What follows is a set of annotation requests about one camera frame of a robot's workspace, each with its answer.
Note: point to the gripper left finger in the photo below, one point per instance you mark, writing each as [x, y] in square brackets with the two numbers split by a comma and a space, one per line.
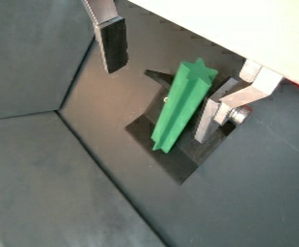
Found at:
[110, 29]

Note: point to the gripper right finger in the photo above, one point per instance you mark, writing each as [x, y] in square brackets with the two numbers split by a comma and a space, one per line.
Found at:
[229, 102]

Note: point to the green star-profile bar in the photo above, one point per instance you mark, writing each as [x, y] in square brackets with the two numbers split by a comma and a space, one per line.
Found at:
[190, 86]

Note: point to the black curved fixture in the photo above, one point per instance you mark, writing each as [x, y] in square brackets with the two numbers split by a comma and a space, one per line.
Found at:
[189, 153]

